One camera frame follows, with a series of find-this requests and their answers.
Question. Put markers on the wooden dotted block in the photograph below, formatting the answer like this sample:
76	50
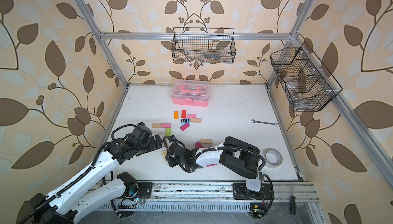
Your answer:
206	141

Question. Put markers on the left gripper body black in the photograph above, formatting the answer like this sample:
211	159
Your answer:
149	145

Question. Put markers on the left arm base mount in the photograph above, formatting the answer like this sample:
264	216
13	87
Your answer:
134	195

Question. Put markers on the black wire basket right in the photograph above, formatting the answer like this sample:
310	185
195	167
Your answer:
307	82

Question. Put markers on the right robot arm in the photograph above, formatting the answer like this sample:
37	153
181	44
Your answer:
240	157

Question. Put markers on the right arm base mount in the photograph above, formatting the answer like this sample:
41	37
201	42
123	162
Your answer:
241	192

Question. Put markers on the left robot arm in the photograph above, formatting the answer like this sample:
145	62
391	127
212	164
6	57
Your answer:
88	190

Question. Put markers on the silver wrench on table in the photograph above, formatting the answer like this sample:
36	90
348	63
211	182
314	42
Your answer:
266	123

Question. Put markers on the wooden block horizontal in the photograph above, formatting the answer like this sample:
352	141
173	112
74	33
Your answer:
195	120

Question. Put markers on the black wire basket back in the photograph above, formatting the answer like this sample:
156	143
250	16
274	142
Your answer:
202	44

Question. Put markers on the white tape roll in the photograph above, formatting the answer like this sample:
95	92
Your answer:
273	158

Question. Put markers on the blue striped block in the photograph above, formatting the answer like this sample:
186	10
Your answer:
185	120

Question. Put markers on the orange block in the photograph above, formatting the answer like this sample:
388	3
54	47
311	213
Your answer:
176	115

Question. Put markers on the black wire basket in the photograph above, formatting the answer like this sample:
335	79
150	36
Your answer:
202	44
307	82

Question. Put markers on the pink plastic storage box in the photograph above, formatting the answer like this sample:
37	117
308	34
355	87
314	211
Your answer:
191	93

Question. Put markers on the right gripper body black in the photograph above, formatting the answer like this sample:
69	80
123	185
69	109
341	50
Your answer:
172	162

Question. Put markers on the aluminium frame rail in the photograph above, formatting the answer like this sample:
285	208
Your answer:
218	197

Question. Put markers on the lime green block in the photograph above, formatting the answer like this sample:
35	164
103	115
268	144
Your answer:
168	131

